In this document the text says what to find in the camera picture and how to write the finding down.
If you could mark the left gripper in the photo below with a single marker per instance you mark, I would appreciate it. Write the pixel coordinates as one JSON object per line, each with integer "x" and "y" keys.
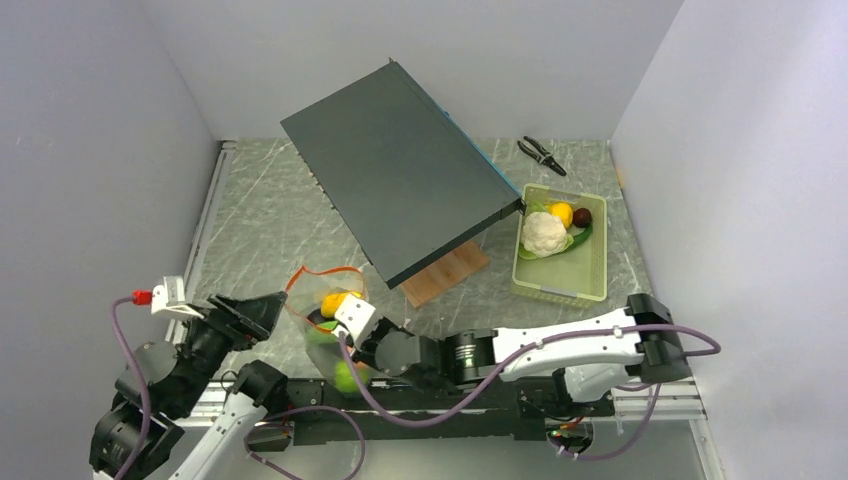
{"x": 258, "y": 314}

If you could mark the clear zip top bag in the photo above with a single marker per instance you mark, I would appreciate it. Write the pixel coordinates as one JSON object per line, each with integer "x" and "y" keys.
{"x": 305, "y": 290}

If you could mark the yellow corn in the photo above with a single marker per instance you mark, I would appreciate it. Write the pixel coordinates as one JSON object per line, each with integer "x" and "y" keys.
{"x": 332, "y": 302}

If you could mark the green lime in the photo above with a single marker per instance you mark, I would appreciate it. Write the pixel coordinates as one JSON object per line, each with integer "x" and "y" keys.
{"x": 343, "y": 378}

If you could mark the light green plastic basket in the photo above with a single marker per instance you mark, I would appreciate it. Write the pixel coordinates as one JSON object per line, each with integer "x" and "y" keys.
{"x": 578, "y": 275}

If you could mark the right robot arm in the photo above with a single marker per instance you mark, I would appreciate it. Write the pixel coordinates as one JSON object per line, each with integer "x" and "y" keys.
{"x": 590, "y": 356}

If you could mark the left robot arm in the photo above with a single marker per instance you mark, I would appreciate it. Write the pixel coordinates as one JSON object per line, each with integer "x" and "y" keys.
{"x": 163, "y": 381}

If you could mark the wooden base board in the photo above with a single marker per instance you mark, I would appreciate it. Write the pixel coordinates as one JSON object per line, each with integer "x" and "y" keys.
{"x": 445, "y": 273}

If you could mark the white cauliflower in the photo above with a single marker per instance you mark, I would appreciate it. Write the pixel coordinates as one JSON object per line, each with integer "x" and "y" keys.
{"x": 543, "y": 235}

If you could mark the yellow pepper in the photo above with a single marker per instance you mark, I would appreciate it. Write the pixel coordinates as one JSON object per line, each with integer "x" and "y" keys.
{"x": 562, "y": 210}

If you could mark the black pliers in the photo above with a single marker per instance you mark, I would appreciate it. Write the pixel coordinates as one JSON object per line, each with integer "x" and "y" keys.
{"x": 536, "y": 151}

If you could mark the red apple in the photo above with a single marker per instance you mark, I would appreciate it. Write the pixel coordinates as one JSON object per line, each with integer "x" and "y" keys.
{"x": 582, "y": 218}

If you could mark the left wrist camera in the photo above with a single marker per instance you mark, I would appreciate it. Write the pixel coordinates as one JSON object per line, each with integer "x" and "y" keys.
{"x": 167, "y": 299}

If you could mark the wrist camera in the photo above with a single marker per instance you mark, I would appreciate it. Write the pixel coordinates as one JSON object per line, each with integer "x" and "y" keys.
{"x": 356, "y": 321}
{"x": 167, "y": 299}

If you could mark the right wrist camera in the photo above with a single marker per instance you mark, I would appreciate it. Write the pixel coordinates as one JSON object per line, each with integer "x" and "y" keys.
{"x": 356, "y": 321}

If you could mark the aluminium frame profile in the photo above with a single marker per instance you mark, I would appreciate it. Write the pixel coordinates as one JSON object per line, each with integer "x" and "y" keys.
{"x": 201, "y": 237}

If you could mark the dark grey network switch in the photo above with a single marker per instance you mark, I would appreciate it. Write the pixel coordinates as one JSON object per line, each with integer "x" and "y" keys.
{"x": 408, "y": 182}

